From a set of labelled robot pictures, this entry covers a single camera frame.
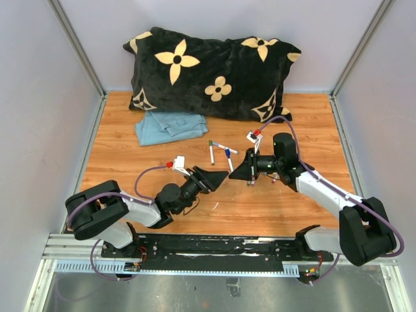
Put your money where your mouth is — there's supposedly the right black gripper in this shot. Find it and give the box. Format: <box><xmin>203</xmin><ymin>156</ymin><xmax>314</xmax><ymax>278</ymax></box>
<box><xmin>229</xmin><ymin>147</ymin><xmax>283</xmax><ymax>181</ymax></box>

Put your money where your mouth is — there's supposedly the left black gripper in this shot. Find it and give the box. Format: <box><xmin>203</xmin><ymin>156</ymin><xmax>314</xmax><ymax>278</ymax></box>
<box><xmin>175</xmin><ymin>165</ymin><xmax>229</xmax><ymax>215</ymax></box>

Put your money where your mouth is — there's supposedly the green capped white marker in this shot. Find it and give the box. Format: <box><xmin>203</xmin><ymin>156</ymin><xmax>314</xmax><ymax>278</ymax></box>
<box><xmin>209</xmin><ymin>140</ymin><xmax>215</xmax><ymax>166</ymax></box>

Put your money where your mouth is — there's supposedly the blue capped white marker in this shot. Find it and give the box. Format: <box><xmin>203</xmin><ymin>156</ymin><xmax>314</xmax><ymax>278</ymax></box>
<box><xmin>224</xmin><ymin>148</ymin><xmax>234</xmax><ymax>172</ymax></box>

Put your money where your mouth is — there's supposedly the light blue capped marker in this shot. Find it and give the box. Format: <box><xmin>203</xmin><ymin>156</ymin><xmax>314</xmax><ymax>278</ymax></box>
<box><xmin>212</xmin><ymin>142</ymin><xmax>239</xmax><ymax>155</ymax></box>

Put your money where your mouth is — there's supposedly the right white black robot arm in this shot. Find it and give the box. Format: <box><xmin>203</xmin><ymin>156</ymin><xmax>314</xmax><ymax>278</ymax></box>
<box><xmin>229</xmin><ymin>130</ymin><xmax>397</xmax><ymax>267</ymax></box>

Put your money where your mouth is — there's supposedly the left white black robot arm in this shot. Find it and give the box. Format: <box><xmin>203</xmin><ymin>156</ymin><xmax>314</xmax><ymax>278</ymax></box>
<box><xmin>65</xmin><ymin>166</ymin><xmax>229</xmax><ymax>258</ymax></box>

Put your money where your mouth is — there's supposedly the light blue folded cloth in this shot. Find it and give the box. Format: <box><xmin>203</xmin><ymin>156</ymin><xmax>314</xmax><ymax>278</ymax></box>
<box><xmin>135</xmin><ymin>111</ymin><xmax>208</xmax><ymax>147</ymax></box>

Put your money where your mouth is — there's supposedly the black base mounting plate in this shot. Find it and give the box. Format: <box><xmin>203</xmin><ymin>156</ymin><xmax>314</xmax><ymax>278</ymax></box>
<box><xmin>101</xmin><ymin>233</ymin><xmax>333</xmax><ymax>274</ymax></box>

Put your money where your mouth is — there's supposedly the black floral pillow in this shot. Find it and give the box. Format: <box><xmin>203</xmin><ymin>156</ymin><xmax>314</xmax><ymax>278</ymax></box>
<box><xmin>123</xmin><ymin>27</ymin><xmax>302</xmax><ymax>123</ymax></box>

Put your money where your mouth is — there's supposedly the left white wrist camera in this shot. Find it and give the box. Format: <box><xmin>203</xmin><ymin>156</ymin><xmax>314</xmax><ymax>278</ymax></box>
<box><xmin>172</xmin><ymin>155</ymin><xmax>191</xmax><ymax>177</ymax></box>

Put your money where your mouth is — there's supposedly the aluminium frame rail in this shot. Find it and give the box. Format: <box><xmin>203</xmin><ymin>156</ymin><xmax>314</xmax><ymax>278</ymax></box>
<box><xmin>47</xmin><ymin>0</ymin><xmax>107</xmax><ymax>98</ymax></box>

